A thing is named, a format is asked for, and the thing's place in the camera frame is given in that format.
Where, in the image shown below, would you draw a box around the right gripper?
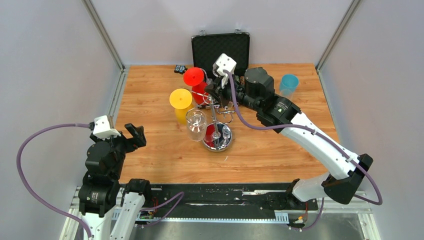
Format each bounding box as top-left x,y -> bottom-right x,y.
204,71 -> 261,112

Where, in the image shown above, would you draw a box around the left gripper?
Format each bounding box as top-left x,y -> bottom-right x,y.
90,121 -> 146,178

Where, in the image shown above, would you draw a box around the clear wide ribbed glass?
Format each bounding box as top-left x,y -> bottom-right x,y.
185,109 -> 208,142

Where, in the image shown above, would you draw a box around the chrome wine glass rack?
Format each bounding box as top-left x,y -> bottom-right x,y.
188,69 -> 237,153

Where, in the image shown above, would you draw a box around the blue plastic wine glass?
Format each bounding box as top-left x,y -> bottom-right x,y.
279,74 -> 300,100

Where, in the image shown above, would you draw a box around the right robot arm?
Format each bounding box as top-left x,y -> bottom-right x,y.
204,67 -> 376,209

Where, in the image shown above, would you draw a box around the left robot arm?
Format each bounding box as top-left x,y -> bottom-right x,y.
78,123 -> 153,240

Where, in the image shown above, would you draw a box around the red plastic wine glass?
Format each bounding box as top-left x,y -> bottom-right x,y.
183,67 -> 208,105

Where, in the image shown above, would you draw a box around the yellow plastic wine glass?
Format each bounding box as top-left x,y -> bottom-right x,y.
169,88 -> 194,125

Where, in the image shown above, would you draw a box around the small black blue toy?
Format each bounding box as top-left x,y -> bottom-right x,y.
174,65 -> 188,75

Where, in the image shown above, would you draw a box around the black poker chip case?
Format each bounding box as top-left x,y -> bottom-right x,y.
191,32 -> 251,79

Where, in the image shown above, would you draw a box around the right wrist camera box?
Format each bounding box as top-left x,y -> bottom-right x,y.
212,53 -> 237,89

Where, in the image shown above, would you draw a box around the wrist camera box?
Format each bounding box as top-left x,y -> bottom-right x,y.
92,115 -> 122,140
212,53 -> 237,89

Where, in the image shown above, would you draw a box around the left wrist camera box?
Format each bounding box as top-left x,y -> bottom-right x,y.
92,115 -> 122,140

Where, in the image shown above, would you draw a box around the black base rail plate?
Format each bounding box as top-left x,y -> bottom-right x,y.
122,182 -> 355,221

